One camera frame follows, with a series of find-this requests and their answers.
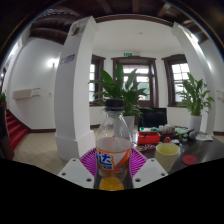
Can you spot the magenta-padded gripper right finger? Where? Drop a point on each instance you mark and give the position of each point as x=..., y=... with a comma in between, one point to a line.
x=150, y=173

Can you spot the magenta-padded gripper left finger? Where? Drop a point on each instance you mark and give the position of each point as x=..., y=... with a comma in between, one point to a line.
x=75, y=173

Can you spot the clear orange-label drink bottle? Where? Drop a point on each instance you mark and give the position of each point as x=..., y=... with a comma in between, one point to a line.
x=113, y=146

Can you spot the yellow-green cup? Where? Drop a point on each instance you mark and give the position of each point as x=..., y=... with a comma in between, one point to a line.
x=166, y=158

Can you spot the purple-edged round sticker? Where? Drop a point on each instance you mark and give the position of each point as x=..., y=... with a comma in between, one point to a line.
x=150, y=146

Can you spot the red plastic box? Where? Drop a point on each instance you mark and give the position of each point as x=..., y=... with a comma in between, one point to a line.
x=149, y=138

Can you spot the small red ball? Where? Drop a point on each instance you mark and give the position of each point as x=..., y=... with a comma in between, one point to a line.
x=167, y=139

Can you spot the green box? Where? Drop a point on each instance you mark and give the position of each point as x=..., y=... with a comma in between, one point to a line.
x=148, y=129

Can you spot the dark box with white packets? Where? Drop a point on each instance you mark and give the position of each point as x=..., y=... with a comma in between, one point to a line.
x=166, y=128

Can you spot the black chair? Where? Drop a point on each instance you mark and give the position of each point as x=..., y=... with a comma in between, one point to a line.
x=153, y=117

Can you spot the grey rounded object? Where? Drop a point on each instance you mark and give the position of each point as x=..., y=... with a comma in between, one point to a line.
x=191, y=134

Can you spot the printed paper leaflet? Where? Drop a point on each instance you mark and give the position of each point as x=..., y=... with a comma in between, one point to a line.
x=204, y=137

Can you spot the red carpeted staircase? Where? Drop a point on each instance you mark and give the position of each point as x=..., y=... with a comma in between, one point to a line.
x=16, y=131

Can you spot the dark wooden double door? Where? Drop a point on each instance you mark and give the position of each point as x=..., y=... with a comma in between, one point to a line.
x=154, y=86

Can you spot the leafy plant in white pot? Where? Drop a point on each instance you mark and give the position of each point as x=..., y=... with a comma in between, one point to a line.
x=195, y=96
x=116, y=86

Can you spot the dark-framed window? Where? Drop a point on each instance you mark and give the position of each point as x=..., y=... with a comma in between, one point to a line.
x=180, y=71
x=98, y=80

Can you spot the purple pillar sign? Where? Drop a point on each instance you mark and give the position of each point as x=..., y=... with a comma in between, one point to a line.
x=68, y=59

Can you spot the green exit sign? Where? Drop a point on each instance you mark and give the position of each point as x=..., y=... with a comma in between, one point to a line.
x=128, y=54

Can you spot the white wall radiator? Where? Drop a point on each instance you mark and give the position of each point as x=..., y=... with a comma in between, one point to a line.
x=220, y=95
x=25, y=93

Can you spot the wall lamp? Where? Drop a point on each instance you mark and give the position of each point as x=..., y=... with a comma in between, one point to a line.
x=195, y=38
x=53, y=62

